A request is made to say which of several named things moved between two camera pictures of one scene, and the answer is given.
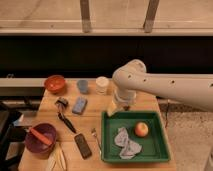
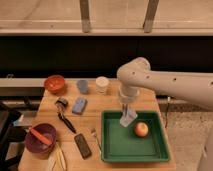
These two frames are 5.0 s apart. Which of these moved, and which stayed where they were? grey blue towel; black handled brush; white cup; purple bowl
Moved: grey blue towel
Stayed: black handled brush; white cup; purple bowl
